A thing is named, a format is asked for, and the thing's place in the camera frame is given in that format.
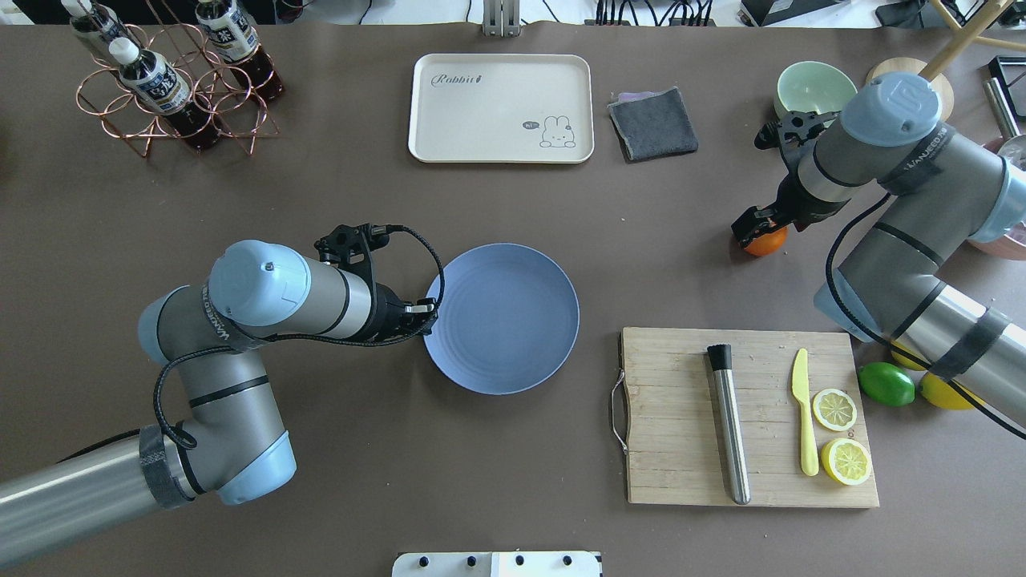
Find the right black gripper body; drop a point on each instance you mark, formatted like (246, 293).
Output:
(794, 201)

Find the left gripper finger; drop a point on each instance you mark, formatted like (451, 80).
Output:
(421, 316)

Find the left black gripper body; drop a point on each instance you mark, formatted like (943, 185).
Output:
(387, 308)

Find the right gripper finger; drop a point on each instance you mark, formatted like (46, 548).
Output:
(754, 223)

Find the orange fruit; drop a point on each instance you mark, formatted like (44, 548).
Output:
(767, 243)

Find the blue round plate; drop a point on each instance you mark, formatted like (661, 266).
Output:
(509, 318)

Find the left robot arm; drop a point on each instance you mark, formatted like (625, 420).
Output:
(218, 427)

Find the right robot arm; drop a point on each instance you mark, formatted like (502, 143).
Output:
(946, 189)

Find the light green bowl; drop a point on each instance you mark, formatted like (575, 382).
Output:
(812, 86)

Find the steel muddler black tip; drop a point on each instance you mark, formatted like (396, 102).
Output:
(721, 364)

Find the grey folded cloth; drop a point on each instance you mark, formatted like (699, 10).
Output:
(653, 124)

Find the yellow plastic knife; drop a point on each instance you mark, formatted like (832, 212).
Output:
(800, 389)

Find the whole lemon upper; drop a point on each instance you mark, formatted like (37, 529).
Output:
(904, 357)

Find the whole lemon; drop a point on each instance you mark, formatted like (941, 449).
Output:
(942, 394)
(904, 357)

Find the green lime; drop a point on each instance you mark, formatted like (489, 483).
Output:
(887, 384)

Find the lemon slice upper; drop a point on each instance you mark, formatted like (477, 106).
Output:
(834, 409)

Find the lemon slice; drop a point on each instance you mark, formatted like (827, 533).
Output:
(834, 409)
(846, 461)

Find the cream rabbit tray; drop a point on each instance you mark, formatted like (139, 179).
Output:
(501, 108)

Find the pink bowl with ice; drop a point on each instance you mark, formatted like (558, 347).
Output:
(1012, 245)

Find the metal ice scoop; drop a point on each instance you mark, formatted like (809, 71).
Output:
(1008, 120)

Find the whole lemon lower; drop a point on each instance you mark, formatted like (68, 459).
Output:
(942, 394)

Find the wooden cup stand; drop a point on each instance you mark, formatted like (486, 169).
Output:
(962, 36)

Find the bamboo cutting board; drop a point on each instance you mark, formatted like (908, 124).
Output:
(675, 451)

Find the lemon slice lower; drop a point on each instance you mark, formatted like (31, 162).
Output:
(846, 461)

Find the tea bottle back right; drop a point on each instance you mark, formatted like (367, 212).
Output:
(234, 38)

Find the tea bottle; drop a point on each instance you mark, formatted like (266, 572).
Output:
(161, 89)
(234, 38)
(96, 26)

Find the tea bottle front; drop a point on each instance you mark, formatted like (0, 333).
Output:
(161, 89)

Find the tea bottle back left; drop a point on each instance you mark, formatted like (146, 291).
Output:
(96, 26)

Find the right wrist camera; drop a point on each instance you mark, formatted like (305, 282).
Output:
(793, 134)

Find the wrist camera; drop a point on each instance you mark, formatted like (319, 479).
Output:
(350, 248)
(793, 134)

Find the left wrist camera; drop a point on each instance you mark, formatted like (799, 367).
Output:
(350, 248)

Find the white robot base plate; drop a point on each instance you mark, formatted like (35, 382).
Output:
(499, 563)

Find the copper wire bottle rack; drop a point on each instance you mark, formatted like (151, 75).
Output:
(197, 83)

